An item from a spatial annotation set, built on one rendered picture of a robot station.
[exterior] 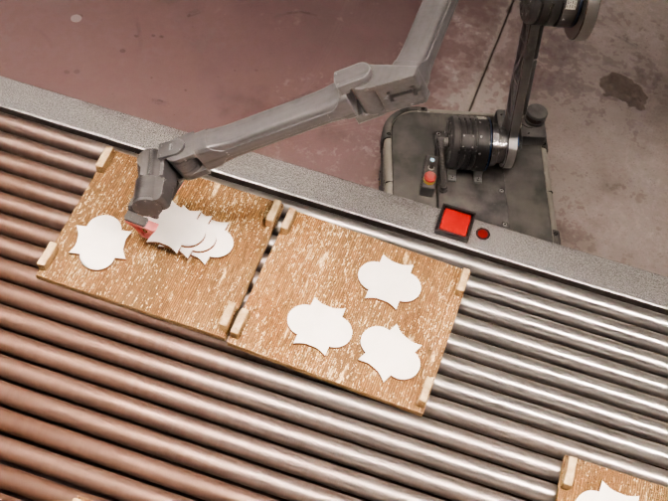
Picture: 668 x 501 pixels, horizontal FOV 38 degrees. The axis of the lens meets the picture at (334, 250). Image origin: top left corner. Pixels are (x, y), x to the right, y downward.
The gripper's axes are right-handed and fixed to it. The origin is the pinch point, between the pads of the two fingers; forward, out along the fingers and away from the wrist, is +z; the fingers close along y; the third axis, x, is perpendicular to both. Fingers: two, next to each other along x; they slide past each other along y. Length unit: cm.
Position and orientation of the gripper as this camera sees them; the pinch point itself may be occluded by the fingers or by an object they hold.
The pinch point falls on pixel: (155, 217)
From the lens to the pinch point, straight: 208.8
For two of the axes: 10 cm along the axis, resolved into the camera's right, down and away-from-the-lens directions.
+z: -1.2, 5.4, 8.3
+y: 3.4, -7.7, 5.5
